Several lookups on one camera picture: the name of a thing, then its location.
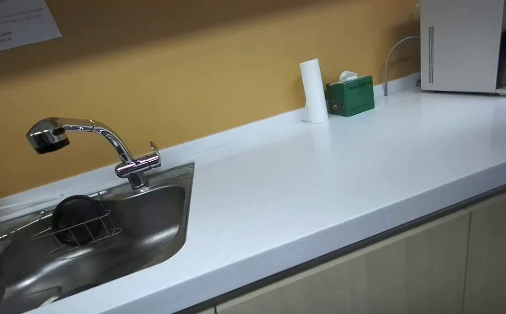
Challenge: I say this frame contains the green tissue box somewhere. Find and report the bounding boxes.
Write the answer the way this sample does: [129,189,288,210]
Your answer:
[327,72,375,118]

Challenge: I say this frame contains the chrome sink faucet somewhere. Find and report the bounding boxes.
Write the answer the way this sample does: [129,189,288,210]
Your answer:
[27,118,161,191]

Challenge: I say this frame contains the beige cabinet door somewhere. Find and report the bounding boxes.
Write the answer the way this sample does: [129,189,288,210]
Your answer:
[217,214,470,314]

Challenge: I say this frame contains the white water dispenser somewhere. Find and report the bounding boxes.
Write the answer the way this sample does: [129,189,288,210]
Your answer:
[421,0,505,93]

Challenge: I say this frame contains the stainless steel sink basin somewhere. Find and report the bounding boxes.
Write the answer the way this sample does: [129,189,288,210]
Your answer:
[0,165,194,314]

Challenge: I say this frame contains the grey curved cable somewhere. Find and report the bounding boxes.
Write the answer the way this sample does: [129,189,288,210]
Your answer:
[382,36,421,98]

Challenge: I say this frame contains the wire sink rack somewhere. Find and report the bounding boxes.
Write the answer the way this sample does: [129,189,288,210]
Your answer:
[35,210,122,248]

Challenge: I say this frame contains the white paper wall notice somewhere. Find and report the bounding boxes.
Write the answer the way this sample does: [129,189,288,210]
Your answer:
[0,0,61,51]

